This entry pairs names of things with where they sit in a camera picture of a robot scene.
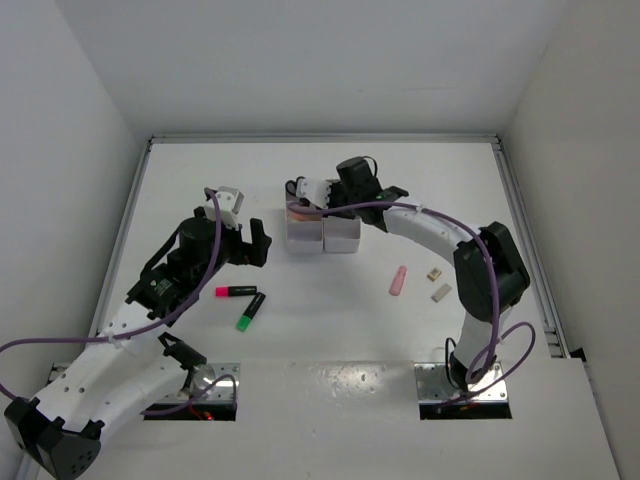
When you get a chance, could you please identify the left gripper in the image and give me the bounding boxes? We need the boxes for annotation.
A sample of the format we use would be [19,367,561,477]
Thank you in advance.
[192,215,269,286]

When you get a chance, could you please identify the black handled scissors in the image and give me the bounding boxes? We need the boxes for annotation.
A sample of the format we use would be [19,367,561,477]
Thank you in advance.
[285,178,300,196]

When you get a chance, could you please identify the pink black highlighter marker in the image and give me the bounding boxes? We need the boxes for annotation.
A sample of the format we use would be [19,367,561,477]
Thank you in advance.
[214,285,258,298]

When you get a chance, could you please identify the pink stapler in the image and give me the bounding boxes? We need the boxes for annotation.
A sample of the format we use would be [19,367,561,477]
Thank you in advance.
[389,265,408,296]

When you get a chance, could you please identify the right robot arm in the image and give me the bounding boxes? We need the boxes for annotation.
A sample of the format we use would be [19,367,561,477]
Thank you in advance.
[328,157,531,391]

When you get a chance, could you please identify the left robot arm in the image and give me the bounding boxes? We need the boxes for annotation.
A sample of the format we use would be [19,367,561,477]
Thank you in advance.
[4,216,272,479]

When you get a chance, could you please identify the white right organizer box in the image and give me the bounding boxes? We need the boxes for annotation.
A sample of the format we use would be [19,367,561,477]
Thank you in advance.
[323,216,361,254]

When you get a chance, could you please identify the white organizer box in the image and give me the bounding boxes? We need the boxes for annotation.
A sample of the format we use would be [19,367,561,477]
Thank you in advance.
[323,216,361,254]
[285,192,324,255]

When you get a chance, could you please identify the white left organizer box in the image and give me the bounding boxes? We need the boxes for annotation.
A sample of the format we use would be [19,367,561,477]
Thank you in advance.
[285,192,324,255]

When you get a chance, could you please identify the green black highlighter marker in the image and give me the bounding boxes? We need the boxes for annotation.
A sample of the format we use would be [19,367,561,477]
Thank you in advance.
[236,292,266,332]

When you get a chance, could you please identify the beige eraser block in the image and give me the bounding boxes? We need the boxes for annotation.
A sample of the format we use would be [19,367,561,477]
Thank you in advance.
[431,283,452,303]

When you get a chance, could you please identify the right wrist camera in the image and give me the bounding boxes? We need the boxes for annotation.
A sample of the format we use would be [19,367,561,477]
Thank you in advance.
[295,177,331,209]

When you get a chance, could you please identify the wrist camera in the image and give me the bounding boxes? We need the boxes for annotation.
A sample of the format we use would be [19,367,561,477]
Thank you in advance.
[203,186,244,231]
[295,177,331,209]

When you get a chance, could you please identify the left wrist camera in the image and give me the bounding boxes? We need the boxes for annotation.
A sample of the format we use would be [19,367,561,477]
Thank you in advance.
[203,186,244,231]

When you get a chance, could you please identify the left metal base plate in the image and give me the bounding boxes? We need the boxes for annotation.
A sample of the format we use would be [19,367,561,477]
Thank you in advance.
[176,363,241,404]

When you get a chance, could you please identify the metal base plate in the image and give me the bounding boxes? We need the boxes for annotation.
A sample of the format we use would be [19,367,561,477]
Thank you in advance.
[414,362,509,405]
[176,363,241,404]

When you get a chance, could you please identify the aluminium table frame rail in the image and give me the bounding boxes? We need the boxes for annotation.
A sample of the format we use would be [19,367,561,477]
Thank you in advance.
[14,131,574,480]

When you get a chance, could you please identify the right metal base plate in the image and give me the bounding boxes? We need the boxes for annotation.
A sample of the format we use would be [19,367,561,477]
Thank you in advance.
[414,362,509,405]

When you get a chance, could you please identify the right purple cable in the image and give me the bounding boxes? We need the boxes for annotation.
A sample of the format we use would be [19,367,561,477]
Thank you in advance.
[287,202,539,407]

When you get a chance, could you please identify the purple cable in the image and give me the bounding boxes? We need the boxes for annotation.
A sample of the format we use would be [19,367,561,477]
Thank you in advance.
[0,188,240,417]
[287,202,539,407]

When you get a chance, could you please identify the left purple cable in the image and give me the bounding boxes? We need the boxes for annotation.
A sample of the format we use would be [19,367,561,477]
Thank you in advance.
[0,188,240,417]

